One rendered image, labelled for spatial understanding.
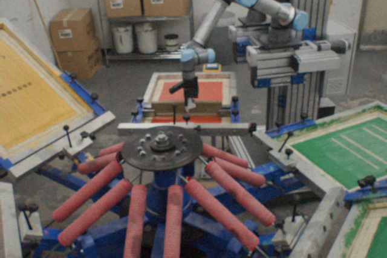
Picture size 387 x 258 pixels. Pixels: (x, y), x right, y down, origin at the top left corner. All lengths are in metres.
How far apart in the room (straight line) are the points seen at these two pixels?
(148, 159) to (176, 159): 0.10
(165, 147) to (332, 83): 1.85
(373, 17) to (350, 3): 0.42
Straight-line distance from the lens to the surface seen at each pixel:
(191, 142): 1.50
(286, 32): 2.65
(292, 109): 3.12
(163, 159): 1.42
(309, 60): 2.66
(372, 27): 6.41
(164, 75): 2.91
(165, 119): 2.39
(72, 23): 5.37
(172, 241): 1.33
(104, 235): 1.61
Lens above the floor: 2.11
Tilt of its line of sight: 28 degrees down
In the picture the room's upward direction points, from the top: 3 degrees counter-clockwise
